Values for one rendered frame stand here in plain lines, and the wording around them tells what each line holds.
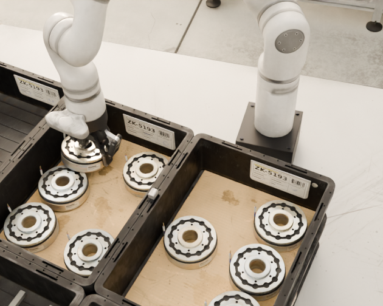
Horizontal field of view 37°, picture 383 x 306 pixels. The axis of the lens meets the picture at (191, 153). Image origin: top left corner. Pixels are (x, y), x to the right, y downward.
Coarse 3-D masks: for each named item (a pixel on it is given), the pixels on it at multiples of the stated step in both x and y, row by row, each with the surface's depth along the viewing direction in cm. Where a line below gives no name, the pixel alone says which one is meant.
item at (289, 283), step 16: (192, 144) 115; (224, 144) 115; (272, 160) 112; (304, 176) 110; (320, 176) 109; (160, 192) 108; (320, 208) 106; (144, 224) 104; (128, 240) 101; (304, 240) 100; (112, 256) 99; (304, 256) 98; (288, 272) 96; (96, 288) 96; (288, 288) 94; (128, 304) 94
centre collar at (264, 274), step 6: (252, 258) 105; (258, 258) 105; (264, 258) 105; (246, 264) 104; (264, 264) 105; (270, 264) 104; (246, 270) 104; (264, 270) 104; (270, 270) 104; (252, 276) 103; (258, 276) 103; (264, 276) 103
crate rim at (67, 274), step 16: (128, 112) 122; (144, 112) 122; (48, 128) 120; (176, 128) 118; (32, 144) 117; (16, 160) 114; (176, 160) 113; (0, 176) 112; (160, 176) 110; (144, 208) 106; (128, 224) 104; (0, 240) 103; (32, 256) 100; (64, 272) 98; (96, 272) 98
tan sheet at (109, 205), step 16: (128, 144) 129; (112, 160) 127; (96, 176) 124; (112, 176) 124; (96, 192) 121; (112, 192) 121; (128, 192) 121; (80, 208) 118; (96, 208) 118; (112, 208) 118; (128, 208) 118; (64, 224) 116; (80, 224) 116; (96, 224) 116; (112, 224) 116; (64, 240) 114; (48, 256) 111
